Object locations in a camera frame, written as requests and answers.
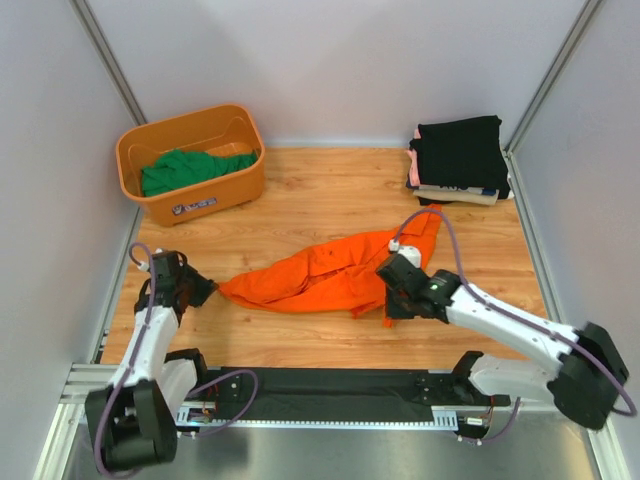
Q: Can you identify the orange t shirt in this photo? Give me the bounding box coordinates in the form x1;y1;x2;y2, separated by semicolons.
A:
219;204;442;318

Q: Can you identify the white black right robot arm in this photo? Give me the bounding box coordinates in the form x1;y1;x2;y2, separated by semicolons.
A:
376;252;629;431

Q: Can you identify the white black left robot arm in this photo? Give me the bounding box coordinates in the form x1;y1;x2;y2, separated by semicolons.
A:
84;250;217;479

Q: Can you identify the black bottom folded t shirt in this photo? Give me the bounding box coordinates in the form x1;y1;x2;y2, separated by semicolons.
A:
417;194;516;207

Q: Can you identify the black folded t shirt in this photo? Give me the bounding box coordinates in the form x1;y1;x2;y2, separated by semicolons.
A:
417;194;516;207
408;115;511;198

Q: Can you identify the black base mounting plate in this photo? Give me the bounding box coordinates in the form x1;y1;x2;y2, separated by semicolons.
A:
190;367;511;423

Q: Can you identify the orange plastic basket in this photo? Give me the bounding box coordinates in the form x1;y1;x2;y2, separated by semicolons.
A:
116;104;265;227

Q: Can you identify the green t shirt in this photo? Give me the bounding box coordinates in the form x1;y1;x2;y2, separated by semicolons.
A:
141;149;258;197

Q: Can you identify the beige folded t shirt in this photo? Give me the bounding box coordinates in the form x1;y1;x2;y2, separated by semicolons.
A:
413;186;500;206

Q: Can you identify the white slotted cable duct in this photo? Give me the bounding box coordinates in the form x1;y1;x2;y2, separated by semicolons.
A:
174;405;461;430

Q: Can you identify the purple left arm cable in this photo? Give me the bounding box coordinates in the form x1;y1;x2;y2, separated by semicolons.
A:
92;242;261;474

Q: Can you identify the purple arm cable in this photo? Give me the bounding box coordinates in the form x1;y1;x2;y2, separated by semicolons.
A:
388;207;637;446
92;242;261;474

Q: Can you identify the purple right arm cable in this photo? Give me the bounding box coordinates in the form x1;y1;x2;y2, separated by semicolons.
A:
388;207;637;446

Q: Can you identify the aluminium front frame rail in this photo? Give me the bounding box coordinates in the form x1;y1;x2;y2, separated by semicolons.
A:
59;363;609;414

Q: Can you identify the aluminium right side rail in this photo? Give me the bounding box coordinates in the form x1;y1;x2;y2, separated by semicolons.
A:
505;152;563;323

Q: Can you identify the aluminium left corner post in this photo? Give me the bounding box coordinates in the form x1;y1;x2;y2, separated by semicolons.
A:
69;0;147;126

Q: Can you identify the aluminium corner post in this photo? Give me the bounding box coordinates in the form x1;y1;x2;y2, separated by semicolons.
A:
69;0;147;126
506;0;604;155

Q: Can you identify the aluminium right corner post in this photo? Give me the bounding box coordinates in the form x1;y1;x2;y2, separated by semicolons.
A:
506;0;604;155

